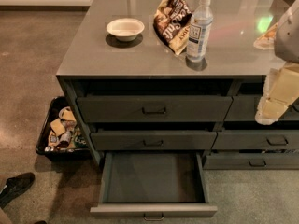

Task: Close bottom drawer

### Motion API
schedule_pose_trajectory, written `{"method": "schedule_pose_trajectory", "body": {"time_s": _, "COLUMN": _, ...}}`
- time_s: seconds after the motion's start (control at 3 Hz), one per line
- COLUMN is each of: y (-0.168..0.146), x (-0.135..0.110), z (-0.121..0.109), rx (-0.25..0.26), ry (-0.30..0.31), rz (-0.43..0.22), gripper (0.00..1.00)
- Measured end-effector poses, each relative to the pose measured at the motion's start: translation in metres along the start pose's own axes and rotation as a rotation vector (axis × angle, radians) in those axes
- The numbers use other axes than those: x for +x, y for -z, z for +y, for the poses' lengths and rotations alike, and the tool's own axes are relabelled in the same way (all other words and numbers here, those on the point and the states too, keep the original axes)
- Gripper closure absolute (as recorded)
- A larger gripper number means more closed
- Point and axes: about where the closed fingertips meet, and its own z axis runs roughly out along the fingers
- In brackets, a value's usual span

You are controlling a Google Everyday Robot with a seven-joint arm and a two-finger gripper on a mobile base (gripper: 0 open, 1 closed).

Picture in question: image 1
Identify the clear plastic water bottle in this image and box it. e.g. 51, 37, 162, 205
187, 0, 213, 63

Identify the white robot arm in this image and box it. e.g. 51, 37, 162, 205
255, 0, 299, 125

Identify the top left grey drawer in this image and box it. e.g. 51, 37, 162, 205
77, 95, 232, 123

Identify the black bin of snacks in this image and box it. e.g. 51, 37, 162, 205
36, 96, 91, 161

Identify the brown sea salt snack bag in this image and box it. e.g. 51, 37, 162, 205
153, 0, 192, 55

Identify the top right grey drawer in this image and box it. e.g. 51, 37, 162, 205
225, 95, 299, 121

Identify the grey drawer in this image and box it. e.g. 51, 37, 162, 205
204, 153, 299, 170
213, 130, 299, 150
225, 95, 299, 121
91, 131, 216, 150
77, 95, 232, 123

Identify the middle left grey drawer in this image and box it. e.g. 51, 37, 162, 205
91, 131, 216, 150

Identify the snack packet on counter right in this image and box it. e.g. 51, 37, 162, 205
253, 23, 278, 50

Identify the black shoe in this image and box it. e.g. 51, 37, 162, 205
0, 172, 35, 208

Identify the grey drawer cabinet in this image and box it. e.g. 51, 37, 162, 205
57, 0, 298, 162

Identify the white paper bowl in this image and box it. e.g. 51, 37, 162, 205
107, 18, 145, 42

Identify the bottom right grey drawer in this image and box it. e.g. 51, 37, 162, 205
204, 153, 299, 170

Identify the middle right grey drawer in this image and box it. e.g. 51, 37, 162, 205
213, 130, 299, 150

